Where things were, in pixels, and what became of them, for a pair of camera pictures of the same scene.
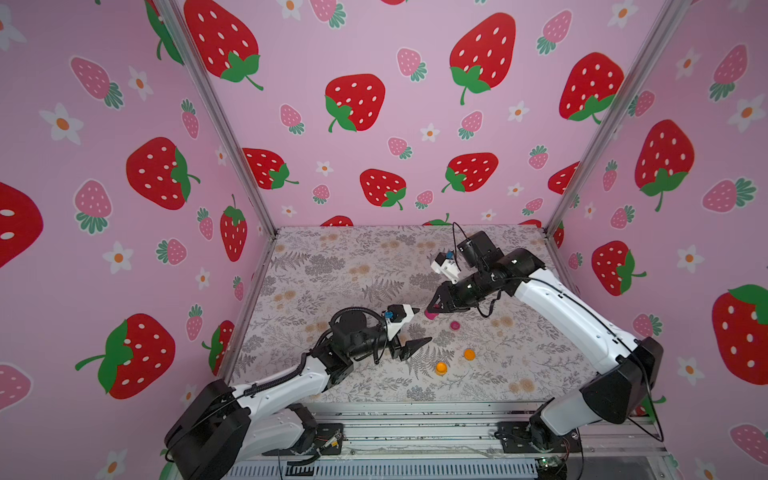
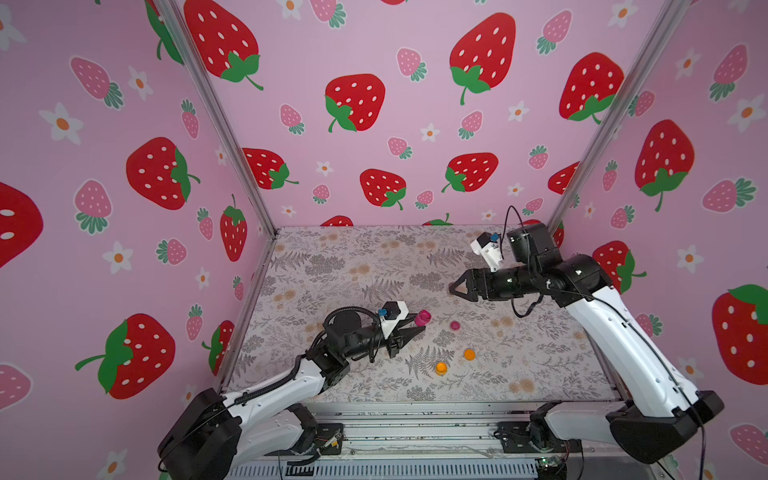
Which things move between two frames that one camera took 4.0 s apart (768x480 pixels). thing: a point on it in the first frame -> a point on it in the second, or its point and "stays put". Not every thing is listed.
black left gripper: x=406 y=349 -> x=399 y=339
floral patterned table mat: x=508 y=348 stays put
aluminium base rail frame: x=447 y=442 stays put
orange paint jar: x=441 y=368 stays put
